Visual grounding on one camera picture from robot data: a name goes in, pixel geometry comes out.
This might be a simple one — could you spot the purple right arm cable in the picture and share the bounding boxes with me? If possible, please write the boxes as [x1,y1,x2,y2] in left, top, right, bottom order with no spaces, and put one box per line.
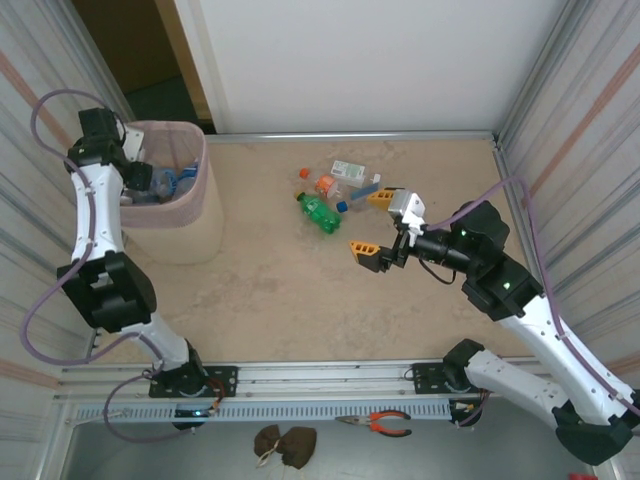
[424,178,634,429]

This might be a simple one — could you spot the aluminium table side rail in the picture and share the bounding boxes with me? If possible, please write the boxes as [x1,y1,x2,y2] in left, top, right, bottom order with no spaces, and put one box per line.
[493,134,569,357]

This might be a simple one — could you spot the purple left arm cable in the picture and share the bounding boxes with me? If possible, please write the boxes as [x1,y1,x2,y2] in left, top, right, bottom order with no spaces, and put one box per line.
[20,88,197,444]

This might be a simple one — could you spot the clear bottle orange label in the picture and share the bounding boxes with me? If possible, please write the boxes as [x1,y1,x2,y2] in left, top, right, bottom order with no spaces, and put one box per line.
[298,168,347,199]

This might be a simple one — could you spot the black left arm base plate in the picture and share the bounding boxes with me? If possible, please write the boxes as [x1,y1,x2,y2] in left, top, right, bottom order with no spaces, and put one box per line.
[148,365,240,400]

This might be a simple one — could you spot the grey slotted cable duct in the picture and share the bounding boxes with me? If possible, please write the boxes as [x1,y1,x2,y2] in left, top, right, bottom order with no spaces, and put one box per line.
[73,399,454,423]

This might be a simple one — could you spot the white green carton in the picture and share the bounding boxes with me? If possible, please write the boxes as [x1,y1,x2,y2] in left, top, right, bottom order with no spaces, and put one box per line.
[328,158,383,187]

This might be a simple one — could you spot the aluminium table front rail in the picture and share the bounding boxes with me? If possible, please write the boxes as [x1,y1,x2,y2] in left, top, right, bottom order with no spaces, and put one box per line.
[58,359,594,402]

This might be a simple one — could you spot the translucent purple bin liner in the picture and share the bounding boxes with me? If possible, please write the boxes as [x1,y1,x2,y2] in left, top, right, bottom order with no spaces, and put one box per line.
[118,119,209,229]

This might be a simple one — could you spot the wooden door frame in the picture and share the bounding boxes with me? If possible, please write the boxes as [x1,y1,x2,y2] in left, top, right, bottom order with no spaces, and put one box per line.
[153,0,217,135]

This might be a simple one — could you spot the orange handled pliers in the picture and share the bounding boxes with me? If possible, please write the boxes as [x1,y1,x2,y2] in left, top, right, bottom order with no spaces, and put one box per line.
[334,409,414,438]

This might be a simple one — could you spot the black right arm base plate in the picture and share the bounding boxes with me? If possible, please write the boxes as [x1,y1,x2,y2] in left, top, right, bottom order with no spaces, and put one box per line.
[410,361,469,397]

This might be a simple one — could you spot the aluminium table back rail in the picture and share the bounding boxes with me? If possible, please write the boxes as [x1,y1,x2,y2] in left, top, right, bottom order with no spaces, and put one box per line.
[204,130,497,145]

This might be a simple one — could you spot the beige slotted plastic bin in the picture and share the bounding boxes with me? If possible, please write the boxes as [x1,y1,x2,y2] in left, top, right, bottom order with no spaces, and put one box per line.
[116,119,225,267]

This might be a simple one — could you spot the green soda bottle yellow cap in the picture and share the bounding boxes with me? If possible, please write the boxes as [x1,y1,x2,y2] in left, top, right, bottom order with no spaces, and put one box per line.
[293,190,343,236]

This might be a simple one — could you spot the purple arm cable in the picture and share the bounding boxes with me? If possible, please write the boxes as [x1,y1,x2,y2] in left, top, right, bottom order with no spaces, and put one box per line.
[20,88,197,444]
[424,178,634,429]

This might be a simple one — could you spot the clear bottle plain blue label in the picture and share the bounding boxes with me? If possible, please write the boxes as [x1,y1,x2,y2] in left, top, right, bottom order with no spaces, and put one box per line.
[336,183,381,214]

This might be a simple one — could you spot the black controller board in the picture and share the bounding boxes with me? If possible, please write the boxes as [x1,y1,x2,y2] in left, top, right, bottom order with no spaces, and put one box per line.
[173,406,222,419]

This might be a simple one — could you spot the clear bottle dark blue label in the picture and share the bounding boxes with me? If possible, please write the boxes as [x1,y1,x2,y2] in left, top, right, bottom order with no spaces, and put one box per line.
[177,160,200,194]

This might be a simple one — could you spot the aluminium frame post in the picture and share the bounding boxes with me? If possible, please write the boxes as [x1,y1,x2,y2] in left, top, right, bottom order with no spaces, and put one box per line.
[54,0,138,124]
[493,0,584,145]

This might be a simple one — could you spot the crushed clear bottle pale label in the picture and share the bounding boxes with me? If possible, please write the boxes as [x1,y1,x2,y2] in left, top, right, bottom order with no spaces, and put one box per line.
[148,167,180,204]

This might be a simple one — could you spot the brown cloth pouch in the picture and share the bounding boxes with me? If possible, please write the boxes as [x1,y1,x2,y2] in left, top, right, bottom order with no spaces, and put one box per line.
[278,425,319,472]
[252,424,287,460]

